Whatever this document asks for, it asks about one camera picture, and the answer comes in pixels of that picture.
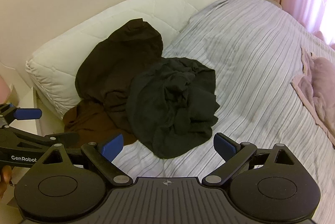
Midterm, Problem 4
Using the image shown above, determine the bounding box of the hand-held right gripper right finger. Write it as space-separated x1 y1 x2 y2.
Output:
203 132 298 187

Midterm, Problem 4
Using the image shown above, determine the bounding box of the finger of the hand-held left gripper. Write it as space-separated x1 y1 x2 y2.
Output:
0 126 80 149
0 103 43 125

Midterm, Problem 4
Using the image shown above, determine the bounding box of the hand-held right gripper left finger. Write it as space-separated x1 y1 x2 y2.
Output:
42 134 133 187

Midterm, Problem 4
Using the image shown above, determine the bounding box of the black long-sleeve shirt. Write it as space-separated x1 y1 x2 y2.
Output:
126 57 220 160

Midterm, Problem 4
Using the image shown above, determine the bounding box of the person's left hand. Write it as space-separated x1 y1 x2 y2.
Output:
0 165 14 200

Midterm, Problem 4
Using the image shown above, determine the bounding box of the dark brown hooded garment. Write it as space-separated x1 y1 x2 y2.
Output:
75 18 164 133

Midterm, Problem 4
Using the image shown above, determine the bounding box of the grey striped bed cover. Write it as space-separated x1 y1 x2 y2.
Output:
111 0 335 188

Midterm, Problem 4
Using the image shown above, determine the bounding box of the pink blanket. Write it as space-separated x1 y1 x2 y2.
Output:
291 46 335 148

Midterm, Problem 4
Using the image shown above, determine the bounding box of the white quilted pillow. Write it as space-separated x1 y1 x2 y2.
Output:
25 0 244 120

